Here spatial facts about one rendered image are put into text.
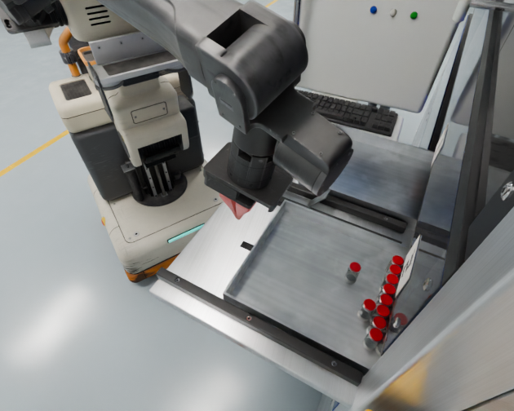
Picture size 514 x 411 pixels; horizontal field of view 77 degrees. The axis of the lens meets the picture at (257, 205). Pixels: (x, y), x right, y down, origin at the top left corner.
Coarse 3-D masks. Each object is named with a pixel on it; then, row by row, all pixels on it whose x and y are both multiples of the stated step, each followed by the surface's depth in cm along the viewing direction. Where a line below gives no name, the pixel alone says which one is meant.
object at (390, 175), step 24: (360, 144) 92; (384, 144) 89; (408, 144) 86; (360, 168) 85; (384, 168) 85; (408, 168) 85; (336, 192) 75; (360, 192) 79; (384, 192) 79; (408, 192) 79; (408, 216) 69
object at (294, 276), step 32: (288, 224) 72; (320, 224) 72; (256, 256) 67; (288, 256) 67; (320, 256) 67; (352, 256) 67; (384, 256) 67; (256, 288) 62; (288, 288) 62; (320, 288) 62; (352, 288) 62; (288, 320) 57; (320, 320) 57; (352, 320) 57; (352, 352) 54
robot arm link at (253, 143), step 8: (256, 128) 32; (240, 136) 34; (248, 136) 33; (256, 136) 33; (264, 136) 33; (272, 136) 33; (240, 144) 35; (248, 144) 34; (256, 144) 34; (264, 144) 34; (272, 144) 34; (248, 152) 35; (256, 152) 35; (264, 152) 35; (272, 152) 35
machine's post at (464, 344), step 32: (512, 224) 20; (480, 256) 23; (512, 256) 18; (448, 288) 27; (480, 288) 21; (512, 288) 18; (416, 320) 32; (448, 320) 24; (480, 320) 21; (512, 320) 20; (384, 352) 41; (416, 352) 28; (448, 352) 25; (480, 352) 23; (512, 352) 21; (384, 384) 35; (416, 384) 31; (448, 384) 28; (480, 384) 26; (512, 384) 24
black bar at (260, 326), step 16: (160, 272) 62; (176, 288) 62; (192, 288) 60; (208, 304) 59; (224, 304) 58; (240, 320) 56; (256, 320) 56; (272, 336) 54; (288, 336) 54; (304, 352) 52; (320, 352) 52; (336, 368) 51; (352, 368) 51
